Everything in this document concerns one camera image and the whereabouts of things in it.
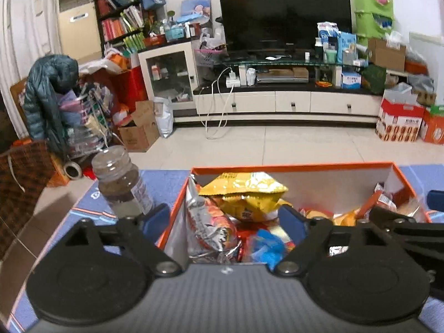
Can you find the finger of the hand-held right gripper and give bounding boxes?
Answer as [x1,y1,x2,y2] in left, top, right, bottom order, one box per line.
[427,190,444,213]
[369,207,444,299]

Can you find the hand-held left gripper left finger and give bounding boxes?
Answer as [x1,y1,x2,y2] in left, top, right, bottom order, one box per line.
[36,203,183,279]

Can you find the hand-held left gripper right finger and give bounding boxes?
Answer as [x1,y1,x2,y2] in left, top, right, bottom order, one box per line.
[267,205,403,279]

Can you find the silver snack bag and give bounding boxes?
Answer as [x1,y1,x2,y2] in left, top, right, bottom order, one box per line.
[185,175,241,264]

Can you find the orange cardboard box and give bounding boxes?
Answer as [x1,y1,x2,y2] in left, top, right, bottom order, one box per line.
[157,161,432,268]

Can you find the yellow snack packet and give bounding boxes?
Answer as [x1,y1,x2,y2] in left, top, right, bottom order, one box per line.
[198,171,289,223]

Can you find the blue cookie packet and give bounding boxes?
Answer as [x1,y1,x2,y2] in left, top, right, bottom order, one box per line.
[250,228,295,263]

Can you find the clear glass jar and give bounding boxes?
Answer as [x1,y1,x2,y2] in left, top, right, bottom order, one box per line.
[91,145,155,220]

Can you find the orange white carton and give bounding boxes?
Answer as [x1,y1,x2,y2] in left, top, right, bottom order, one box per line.
[419,106,444,145]

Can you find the open cardboard box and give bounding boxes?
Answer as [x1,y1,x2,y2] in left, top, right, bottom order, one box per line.
[118,100,160,152]

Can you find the red white carton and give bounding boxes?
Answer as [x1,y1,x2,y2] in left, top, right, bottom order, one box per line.
[375,97,425,143]

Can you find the white plastic sack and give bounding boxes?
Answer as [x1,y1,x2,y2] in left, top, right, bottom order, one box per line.
[153,97,174,138]

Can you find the tape roll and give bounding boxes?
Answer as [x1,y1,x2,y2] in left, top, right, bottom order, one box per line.
[63,161,83,179]

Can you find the white television stand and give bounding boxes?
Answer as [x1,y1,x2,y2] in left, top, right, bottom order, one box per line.
[192,57,384,123]

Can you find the dark green bag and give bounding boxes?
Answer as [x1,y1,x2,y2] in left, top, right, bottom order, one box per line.
[361,64,387,95]

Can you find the brown checked bag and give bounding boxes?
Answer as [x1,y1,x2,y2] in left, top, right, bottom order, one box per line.
[0,140,56,261]

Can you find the red paper bag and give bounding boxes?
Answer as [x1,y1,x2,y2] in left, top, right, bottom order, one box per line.
[104,65,148,112]

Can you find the silver media player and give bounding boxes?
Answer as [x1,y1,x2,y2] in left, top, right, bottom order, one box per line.
[257,69,309,84]

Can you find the white appliance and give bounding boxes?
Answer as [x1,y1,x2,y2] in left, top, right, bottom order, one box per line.
[408,32,444,106]

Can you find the brown cardboard box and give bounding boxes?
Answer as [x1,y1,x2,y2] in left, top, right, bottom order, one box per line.
[367,37,407,73]

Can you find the teal puffer jacket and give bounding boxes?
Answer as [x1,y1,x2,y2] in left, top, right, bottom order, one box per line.
[22,54,80,153]

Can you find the white glass-door cabinet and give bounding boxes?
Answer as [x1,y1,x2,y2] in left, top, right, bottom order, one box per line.
[138,41,200,117]

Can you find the green storage bins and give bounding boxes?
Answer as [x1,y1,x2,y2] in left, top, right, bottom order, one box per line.
[352,0,396,40]

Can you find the beige standing air conditioner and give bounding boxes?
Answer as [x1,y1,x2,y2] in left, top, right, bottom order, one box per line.
[57,0,103,61]

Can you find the black television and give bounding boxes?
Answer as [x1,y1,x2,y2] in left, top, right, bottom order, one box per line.
[217,0,353,59]

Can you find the dark bookshelf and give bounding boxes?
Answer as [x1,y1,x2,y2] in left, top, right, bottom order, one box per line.
[91,0,148,54]

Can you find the blue printed picture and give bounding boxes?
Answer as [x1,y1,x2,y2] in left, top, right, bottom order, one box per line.
[180,0,212,19]

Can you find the metal wire rack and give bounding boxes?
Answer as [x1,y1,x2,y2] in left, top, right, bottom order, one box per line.
[57,81,120,162]

